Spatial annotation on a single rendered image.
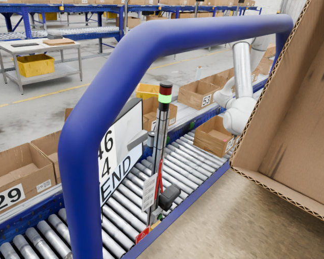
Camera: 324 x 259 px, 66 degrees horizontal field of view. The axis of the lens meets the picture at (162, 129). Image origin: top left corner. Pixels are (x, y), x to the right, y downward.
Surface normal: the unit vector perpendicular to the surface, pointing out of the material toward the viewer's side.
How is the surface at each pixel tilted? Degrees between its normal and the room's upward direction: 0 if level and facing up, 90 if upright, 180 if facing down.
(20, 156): 90
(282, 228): 0
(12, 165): 89
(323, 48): 57
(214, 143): 91
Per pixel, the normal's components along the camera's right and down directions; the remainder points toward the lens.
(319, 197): -0.50, -0.19
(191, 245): 0.09, -0.86
